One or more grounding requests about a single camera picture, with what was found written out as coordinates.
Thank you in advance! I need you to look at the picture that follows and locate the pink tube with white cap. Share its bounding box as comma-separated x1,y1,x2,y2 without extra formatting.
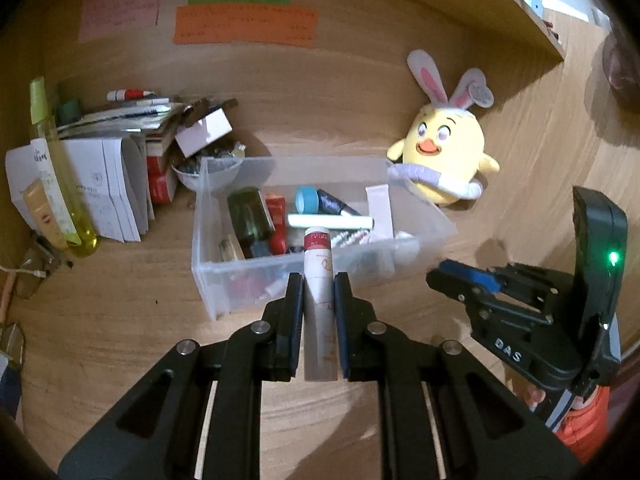
365,184,397,241

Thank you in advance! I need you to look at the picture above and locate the white tube with red label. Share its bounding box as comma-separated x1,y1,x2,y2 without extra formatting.
302,226,337,382

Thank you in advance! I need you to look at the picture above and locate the person's right hand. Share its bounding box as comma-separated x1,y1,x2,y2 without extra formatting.
523,386,548,414

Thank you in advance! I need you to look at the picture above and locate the wooden stick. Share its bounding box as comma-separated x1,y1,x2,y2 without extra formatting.
0,275,16,327

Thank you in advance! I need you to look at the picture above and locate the white bowl of trinkets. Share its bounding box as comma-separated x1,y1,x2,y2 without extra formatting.
171,145,246,192

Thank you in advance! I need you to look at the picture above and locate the stack of books and papers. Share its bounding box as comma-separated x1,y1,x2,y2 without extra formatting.
55,95,188,143

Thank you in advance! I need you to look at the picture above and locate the pink paper note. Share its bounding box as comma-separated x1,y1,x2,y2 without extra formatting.
78,0,162,43

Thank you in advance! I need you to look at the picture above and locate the folded white paper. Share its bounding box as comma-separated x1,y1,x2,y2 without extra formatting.
5,135,151,243

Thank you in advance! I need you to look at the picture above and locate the mint green tube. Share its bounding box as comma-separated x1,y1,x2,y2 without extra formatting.
287,213,375,231

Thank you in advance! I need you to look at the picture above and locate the teal round pump cap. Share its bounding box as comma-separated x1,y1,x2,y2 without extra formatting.
294,186,320,215

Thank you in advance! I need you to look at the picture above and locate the black mascara tube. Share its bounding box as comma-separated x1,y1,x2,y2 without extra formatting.
316,189,361,217

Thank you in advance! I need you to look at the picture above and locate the red foil packet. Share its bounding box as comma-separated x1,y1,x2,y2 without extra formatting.
264,192,290,256

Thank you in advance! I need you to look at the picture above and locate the braided cord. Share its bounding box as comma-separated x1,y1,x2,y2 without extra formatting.
331,230,373,250

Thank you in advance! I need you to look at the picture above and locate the orange paper note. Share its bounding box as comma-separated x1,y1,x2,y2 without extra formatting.
172,4,318,50

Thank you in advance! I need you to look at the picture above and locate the dark green glass bottle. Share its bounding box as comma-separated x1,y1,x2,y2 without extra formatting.
226,186,278,261

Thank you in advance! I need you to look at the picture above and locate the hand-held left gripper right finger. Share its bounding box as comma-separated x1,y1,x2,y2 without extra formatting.
334,272,582,480

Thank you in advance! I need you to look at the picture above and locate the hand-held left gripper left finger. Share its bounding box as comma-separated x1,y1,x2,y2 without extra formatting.
57,272,305,480

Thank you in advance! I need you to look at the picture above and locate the yellow chick plush toy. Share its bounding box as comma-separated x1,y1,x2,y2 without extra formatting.
386,49,501,206

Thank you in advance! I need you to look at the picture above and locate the person's right forearm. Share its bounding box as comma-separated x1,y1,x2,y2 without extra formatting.
555,387,614,467

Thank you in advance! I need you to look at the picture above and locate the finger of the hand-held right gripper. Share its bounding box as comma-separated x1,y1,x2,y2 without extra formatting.
426,269,549,329
440,259,576,311

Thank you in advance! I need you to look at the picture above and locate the clear plastic storage box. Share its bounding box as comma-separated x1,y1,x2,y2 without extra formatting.
191,155,458,322

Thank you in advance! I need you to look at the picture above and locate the red and white marker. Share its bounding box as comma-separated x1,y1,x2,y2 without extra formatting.
106,88,157,102

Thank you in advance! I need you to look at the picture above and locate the yellow-green spray bottle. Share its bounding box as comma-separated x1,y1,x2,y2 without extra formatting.
29,77,100,258

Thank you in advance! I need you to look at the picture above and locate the red book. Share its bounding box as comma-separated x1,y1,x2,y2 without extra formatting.
146,142,178,205

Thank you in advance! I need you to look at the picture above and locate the small white cardboard box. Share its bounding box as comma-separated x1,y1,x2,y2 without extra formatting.
174,100,238,158

